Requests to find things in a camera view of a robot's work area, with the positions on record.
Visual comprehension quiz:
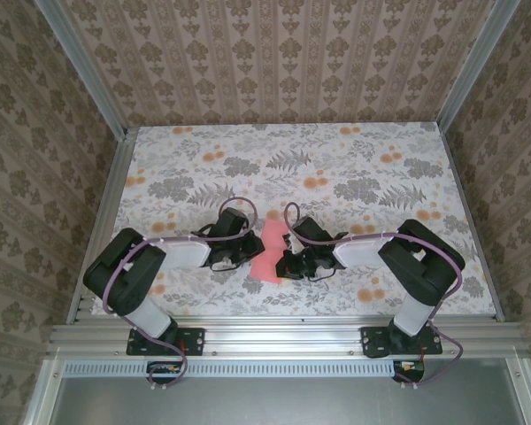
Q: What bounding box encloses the pink square paper sheet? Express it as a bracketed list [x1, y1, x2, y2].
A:
[250, 218, 294, 287]

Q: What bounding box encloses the grey sheet metal panel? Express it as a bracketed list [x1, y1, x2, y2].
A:
[24, 358, 531, 425]

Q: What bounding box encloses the floral patterned table cover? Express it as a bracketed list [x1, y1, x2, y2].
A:
[90, 123, 499, 318]

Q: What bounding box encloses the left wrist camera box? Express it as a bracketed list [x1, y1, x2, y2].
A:
[215, 207, 250, 236]

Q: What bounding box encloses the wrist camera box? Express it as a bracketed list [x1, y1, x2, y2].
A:
[215, 207, 250, 236]
[289, 215, 329, 249]

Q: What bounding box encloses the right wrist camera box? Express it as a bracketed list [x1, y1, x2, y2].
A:
[289, 215, 329, 249]

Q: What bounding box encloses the aluminium mounting rail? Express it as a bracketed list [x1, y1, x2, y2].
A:
[46, 321, 530, 358]

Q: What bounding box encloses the slotted grey cable duct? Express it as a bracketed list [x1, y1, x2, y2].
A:
[64, 359, 426, 379]

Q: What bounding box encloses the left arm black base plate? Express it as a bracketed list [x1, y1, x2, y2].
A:
[127, 326, 204, 357]

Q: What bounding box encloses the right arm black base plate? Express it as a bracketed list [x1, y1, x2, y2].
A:
[360, 326, 443, 358]

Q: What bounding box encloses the aluminium side rail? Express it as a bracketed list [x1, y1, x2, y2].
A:
[65, 127, 136, 324]

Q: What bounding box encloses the aluminium frame post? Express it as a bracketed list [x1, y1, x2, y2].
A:
[435, 0, 512, 134]
[37, 0, 136, 141]

